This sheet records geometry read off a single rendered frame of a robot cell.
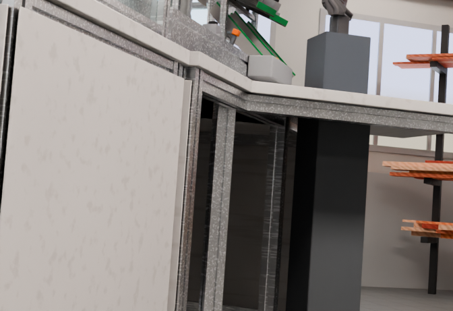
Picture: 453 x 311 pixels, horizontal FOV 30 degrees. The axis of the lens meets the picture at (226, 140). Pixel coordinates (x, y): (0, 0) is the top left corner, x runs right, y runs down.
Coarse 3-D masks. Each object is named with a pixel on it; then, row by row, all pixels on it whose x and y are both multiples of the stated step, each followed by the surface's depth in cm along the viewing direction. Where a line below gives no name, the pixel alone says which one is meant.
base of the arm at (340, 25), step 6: (330, 18) 246; (336, 18) 244; (342, 18) 244; (348, 18) 244; (330, 24) 246; (336, 24) 244; (342, 24) 244; (348, 24) 244; (330, 30) 245; (336, 30) 244; (342, 30) 243; (348, 30) 244
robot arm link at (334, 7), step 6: (324, 0) 245; (330, 0) 243; (336, 0) 243; (330, 6) 244; (336, 6) 243; (342, 6) 243; (330, 12) 244; (336, 12) 242; (342, 12) 242; (348, 12) 246
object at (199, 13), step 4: (172, 0) 372; (196, 0) 399; (172, 4) 372; (192, 4) 394; (196, 4) 399; (200, 4) 404; (180, 8) 381; (192, 8) 394; (196, 8) 399; (200, 8) 404; (204, 8) 409; (192, 12) 395; (196, 12) 399; (200, 12) 404; (204, 12) 410; (192, 16) 395; (196, 16) 400; (200, 16) 405; (204, 16) 410; (196, 20) 400; (200, 20) 405; (204, 20) 410
